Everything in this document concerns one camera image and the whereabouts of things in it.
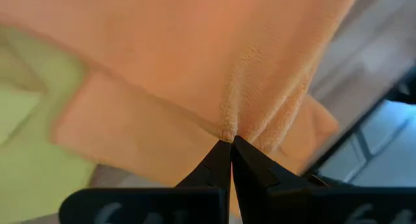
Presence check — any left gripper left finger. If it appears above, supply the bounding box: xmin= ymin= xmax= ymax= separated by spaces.
xmin=59 ymin=139 xmax=233 ymax=224

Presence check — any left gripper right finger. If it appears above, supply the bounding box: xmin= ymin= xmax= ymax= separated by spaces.
xmin=231 ymin=135 xmax=416 ymax=224

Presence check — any plain orange microfiber towel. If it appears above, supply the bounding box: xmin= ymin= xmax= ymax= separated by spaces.
xmin=0 ymin=0 xmax=362 ymax=215

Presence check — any yellow microfiber towel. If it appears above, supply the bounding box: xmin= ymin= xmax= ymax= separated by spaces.
xmin=0 ymin=24 xmax=98 ymax=224

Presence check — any black aluminium table frame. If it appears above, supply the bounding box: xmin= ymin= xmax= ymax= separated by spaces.
xmin=300 ymin=66 xmax=416 ymax=186

